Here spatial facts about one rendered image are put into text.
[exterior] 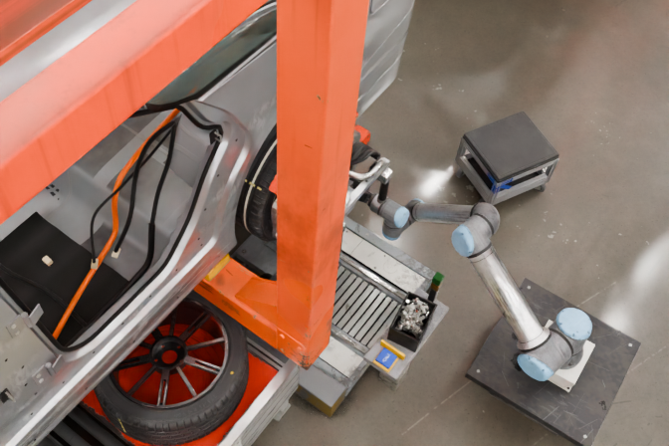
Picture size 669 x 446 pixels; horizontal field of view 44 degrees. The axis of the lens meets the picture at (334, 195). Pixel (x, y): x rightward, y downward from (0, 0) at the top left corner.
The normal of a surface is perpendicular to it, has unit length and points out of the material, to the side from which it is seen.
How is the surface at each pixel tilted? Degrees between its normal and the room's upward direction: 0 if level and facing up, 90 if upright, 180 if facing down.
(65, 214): 3
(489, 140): 0
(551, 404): 0
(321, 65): 90
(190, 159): 60
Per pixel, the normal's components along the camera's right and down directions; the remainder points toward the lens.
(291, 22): -0.58, 0.64
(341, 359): 0.06, -0.58
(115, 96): 0.81, 0.51
